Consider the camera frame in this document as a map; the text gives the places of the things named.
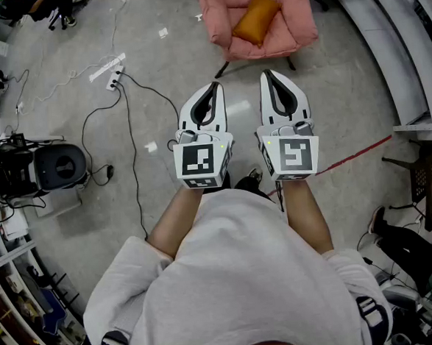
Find person's white shirt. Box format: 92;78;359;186
74;177;395;345

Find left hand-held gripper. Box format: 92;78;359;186
168;80;238;191

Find black cable with adapter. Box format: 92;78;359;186
77;86;129;188

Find black office chair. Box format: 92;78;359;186
23;0;99;34

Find orange cushion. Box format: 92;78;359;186
229;0;286;50

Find white curved shelving unit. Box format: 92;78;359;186
333;0;432;138

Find person's black trousers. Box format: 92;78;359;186
233;174;275;205

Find black power cable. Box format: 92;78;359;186
119;66;181;118

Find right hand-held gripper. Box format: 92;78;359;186
251;66;322;183

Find pink padded armchair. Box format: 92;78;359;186
196;0;322;79

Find black electronic equipment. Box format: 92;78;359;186
0;132;40;201

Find white storage rack with items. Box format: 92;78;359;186
0;220;88;345

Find person's black white shoe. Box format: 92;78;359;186
247;166;265;184

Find white power strip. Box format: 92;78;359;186
104;65;127;92

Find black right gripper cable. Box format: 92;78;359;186
275;180;286;213

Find long black floor cable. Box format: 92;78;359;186
112;79;150;244

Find person's left forearm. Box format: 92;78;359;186
143;185;210;263

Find grey round-faced device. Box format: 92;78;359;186
32;141;91;193

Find person's right forearm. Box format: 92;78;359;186
280;177;335;257

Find white floor cable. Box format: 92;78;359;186
10;53;128;116

